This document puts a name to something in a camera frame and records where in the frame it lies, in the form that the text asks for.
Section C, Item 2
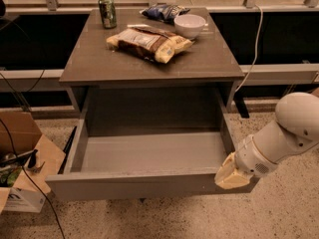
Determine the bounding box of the grey top drawer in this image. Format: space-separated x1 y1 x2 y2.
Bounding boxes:
45 87 261 202

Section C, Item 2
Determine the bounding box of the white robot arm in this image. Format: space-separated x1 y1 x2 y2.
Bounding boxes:
214 93 319 189

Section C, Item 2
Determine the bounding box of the yellow brown snack bag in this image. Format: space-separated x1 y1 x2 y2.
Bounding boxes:
107 26 193 64

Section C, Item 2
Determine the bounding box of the white bowl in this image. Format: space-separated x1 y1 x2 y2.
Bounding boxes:
174 14 206 39

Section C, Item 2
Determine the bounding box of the blue chip bag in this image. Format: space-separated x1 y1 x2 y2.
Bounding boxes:
140 4 190 23

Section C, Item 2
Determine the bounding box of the brown cardboard box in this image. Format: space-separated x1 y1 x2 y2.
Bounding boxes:
0 112 65 213

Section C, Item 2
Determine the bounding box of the green soda can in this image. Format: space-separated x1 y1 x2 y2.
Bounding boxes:
98 0 117 29

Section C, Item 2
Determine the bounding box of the white cable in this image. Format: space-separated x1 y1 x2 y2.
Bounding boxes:
234 4 264 94

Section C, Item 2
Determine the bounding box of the black cable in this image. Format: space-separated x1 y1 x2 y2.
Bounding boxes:
0 118 67 239

